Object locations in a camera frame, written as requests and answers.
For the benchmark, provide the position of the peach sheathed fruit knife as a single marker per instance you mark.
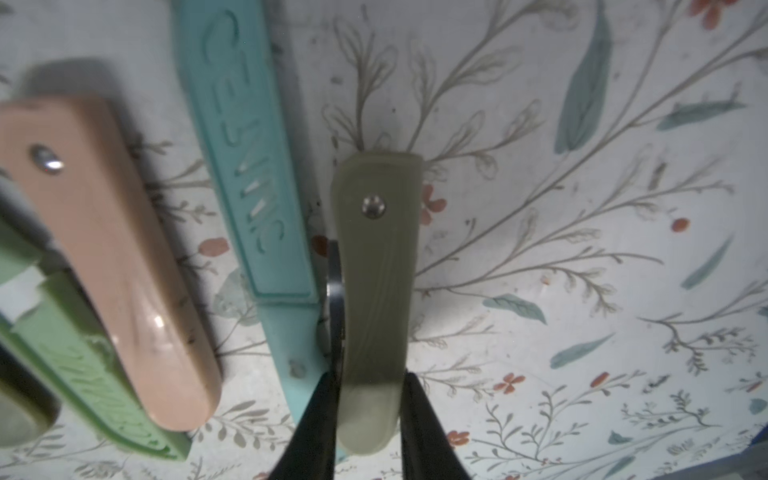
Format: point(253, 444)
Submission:
point(68, 156)

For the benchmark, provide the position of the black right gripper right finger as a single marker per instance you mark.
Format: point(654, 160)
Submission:
point(425, 450)

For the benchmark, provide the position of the teal ceramic sheathed knife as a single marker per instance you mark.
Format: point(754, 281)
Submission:
point(225, 66)

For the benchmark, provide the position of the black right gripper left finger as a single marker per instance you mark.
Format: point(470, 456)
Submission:
point(311, 453)

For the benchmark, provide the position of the light green fruit knife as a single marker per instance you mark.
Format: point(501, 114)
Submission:
point(48, 325)

